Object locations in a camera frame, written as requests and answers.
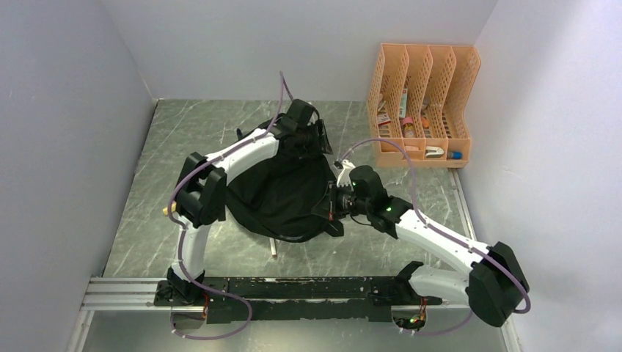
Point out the black student backpack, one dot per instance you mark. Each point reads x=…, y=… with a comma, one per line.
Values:
x=275, y=197

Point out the grey blue sharpener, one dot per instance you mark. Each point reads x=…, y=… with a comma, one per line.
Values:
x=454, y=155

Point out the orange plastic desk organizer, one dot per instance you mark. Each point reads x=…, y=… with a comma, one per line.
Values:
x=439, y=79

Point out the tall white green box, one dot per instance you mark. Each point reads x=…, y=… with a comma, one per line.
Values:
x=402, y=108

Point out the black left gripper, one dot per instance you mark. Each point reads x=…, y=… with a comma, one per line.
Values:
x=321, y=141

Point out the pink bottle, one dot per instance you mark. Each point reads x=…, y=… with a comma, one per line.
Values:
x=408, y=127

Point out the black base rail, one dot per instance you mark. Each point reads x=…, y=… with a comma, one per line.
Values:
x=312, y=298

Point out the white stapler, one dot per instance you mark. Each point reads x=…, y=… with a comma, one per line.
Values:
x=434, y=152

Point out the pink yellow highlighter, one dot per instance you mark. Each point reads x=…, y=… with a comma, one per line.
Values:
x=167, y=210

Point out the red white pen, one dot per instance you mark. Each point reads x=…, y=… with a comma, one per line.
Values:
x=273, y=248

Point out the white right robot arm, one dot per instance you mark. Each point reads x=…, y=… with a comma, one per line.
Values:
x=487, y=278

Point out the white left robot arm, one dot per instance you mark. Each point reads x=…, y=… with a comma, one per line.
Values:
x=201, y=199

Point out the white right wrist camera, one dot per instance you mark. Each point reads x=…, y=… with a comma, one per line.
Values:
x=345, y=167

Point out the white red staples box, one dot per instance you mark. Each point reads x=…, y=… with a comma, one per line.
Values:
x=383, y=119

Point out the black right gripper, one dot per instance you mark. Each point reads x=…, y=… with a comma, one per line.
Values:
x=334, y=191

